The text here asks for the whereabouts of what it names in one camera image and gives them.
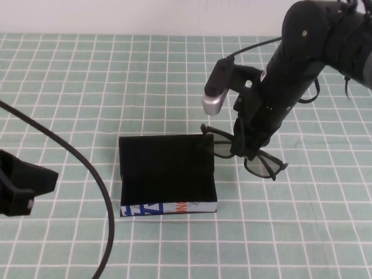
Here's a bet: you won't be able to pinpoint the black printed glasses case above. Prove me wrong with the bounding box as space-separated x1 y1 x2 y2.
118 133 218 217

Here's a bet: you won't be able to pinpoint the black right camera bracket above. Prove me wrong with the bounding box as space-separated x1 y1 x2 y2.
231 64 262 94

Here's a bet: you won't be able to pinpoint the black right camera cable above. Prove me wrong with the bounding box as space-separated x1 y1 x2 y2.
226 36 283 62

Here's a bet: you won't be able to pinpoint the thick black left camera cable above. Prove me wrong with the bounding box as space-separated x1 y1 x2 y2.
0 100 116 279

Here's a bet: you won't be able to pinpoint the green white checked tablecloth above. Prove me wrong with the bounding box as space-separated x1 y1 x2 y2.
0 32 372 279

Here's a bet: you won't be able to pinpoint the black framed glasses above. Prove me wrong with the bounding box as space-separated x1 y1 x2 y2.
200 123 289 181

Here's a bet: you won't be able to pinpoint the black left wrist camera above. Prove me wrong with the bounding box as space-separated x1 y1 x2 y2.
0 149 59 217

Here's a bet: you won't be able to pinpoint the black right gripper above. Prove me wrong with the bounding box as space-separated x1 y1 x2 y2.
231 84 291 163

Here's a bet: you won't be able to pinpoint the thin black looped cable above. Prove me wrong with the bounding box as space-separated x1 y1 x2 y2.
299 78 320 104

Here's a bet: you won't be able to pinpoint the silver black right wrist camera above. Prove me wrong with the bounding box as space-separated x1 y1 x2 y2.
202 58 235 116

